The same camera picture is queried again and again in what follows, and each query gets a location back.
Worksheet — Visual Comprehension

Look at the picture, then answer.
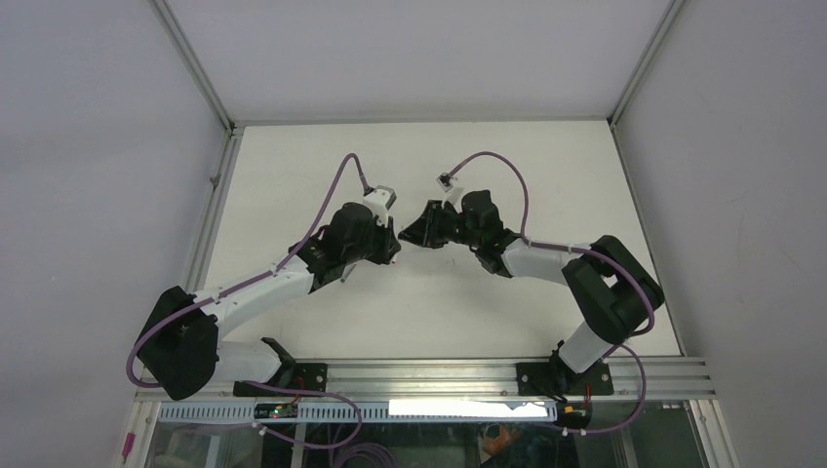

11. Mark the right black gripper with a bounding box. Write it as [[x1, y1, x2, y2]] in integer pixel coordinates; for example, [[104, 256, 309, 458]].
[[397, 201, 482, 250]]

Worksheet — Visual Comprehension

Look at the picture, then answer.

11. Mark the white black marker pen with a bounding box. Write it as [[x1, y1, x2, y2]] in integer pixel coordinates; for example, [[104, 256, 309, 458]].
[[340, 264, 356, 283]]

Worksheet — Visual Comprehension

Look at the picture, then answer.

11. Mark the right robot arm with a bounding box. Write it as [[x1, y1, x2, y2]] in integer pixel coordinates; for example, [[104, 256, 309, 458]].
[[399, 190, 665, 395]]

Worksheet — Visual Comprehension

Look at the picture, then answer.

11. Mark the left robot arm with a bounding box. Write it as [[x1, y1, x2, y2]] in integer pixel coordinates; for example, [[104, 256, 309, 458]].
[[130, 202, 401, 401]]

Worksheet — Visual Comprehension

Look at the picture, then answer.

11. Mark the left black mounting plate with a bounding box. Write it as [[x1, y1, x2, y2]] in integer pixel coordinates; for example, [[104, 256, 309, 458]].
[[232, 362, 329, 398]]

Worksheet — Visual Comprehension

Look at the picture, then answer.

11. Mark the black mounting plate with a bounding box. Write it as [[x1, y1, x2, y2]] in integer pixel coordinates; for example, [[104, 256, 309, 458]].
[[232, 362, 329, 398], [515, 362, 614, 398]]

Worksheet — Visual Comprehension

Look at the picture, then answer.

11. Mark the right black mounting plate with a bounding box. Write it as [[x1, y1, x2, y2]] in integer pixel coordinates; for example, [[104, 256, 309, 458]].
[[515, 362, 614, 398]]

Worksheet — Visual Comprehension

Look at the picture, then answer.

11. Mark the orange object under table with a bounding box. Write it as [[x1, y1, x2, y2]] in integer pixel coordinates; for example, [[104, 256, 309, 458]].
[[480, 424, 522, 457]]

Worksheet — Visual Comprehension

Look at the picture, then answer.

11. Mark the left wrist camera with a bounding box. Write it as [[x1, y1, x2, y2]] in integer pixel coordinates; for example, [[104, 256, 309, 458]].
[[362, 185, 397, 227]]

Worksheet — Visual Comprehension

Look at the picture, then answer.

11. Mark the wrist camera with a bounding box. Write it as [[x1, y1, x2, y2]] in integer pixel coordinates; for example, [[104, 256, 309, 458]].
[[437, 173, 464, 209], [362, 185, 397, 227]]

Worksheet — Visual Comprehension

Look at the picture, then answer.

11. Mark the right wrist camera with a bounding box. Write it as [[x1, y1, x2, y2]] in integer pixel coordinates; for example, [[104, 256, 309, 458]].
[[437, 173, 464, 209]]

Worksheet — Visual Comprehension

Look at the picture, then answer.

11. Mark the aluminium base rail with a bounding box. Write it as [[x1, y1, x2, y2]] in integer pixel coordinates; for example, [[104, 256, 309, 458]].
[[136, 359, 715, 403]]

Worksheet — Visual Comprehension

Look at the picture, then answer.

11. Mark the white slotted cable duct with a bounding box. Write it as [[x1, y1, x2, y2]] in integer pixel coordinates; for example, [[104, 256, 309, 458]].
[[158, 399, 557, 425]]

